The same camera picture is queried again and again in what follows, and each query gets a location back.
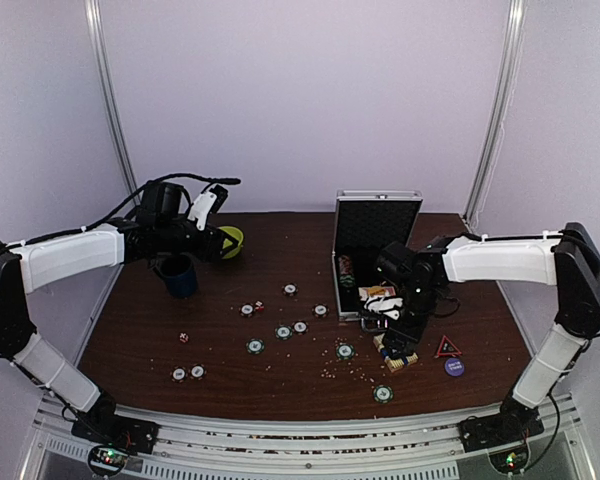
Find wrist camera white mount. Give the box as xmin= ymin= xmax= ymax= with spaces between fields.
xmin=360 ymin=295 xmax=405 ymax=321
xmin=187 ymin=184 xmax=228 ymax=231

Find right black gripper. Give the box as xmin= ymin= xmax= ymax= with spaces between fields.
xmin=383 ymin=283 xmax=443 ymax=359

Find card deck in case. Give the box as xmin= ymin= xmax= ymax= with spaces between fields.
xmin=358 ymin=285 xmax=396 ymax=302

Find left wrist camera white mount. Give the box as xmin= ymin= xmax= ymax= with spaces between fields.
xmin=187 ymin=184 xmax=228 ymax=231

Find red chip next to green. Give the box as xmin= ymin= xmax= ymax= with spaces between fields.
xmin=292 ymin=321 xmax=309 ymax=335

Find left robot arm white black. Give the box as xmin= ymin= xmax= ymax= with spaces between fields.
xmin=0 ymin=173 xmax=241 ymax=444

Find red chip by dice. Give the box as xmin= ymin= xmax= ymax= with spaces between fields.
xmin=240 ymin=303 xmax=255 ymax=318

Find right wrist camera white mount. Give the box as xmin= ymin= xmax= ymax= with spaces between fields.
xmin=360 ymin=295 xmax=405 ymax=321

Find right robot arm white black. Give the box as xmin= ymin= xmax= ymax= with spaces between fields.
xmin=363 ymin=222 xmax=600 ymax=451

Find red chip front left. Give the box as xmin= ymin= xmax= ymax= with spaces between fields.
xmin=171 ymin=367 xmax=187 ymax=383

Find green bowl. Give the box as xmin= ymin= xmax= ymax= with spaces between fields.
xmin=220 ymin=226 xmax=244 ymax=260

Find chip row in case left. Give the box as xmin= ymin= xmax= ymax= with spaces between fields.
xmin=337 ymin=254 xmax=356 ymax=288

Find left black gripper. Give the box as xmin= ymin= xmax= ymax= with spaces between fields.
xmin=157 ymin=220 xmax=239 ymax=263

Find dark blue mug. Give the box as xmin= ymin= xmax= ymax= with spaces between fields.
xmin=155 ymin=254 xmax=199 ymax=299

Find front aluminium rail base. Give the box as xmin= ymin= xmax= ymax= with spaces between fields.
xmin=15 ymin=395 xmax=600 ymax=479

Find purple round button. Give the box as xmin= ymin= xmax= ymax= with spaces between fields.
xmin=444 ymin=358 xmax=465 ymax=377

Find left aluminium frame post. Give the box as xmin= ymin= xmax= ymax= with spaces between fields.
xmin=84 ymin=0 xmax=137 ymax=191

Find yellow blue card box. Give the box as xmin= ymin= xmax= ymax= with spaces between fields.
xmin=373 ymin=334 xmax=419 ymax=373

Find aluminium poker case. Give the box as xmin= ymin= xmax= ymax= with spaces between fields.
xmin=331 ymin=190 xmax=423 ymax=333

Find red chip front right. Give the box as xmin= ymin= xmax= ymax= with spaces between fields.
xmin=190 ymin=364 xmax=206 ymax=380

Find green poker chip front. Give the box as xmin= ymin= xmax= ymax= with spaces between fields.
xmin=373 ymin=385 xmax=394 ymax=404

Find red triangle dealer marker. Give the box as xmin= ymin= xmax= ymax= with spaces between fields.
xmin=435 ymin=335 xmax=462 ymax=358

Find aluminium frame post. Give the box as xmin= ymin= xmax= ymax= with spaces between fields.
xmin=463 ymin=0 xmax=527 ymax=228
xmin=84 ymin=0 xmax=137 ymax=191

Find right aluminium frame post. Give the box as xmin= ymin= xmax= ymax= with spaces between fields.
xmin=463 ymin=0 xmax=527 ymax=228

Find green poker chip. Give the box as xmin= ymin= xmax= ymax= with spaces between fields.
xmin=246 ymin=338 xmax=265 ymax=355
xmin=335 ymin=343 xmax=356 ymax=360
xmin=373 ymin=385 xmax=394 ymax=404
xmin=274 ymin=325 xmax=293 ymax=340

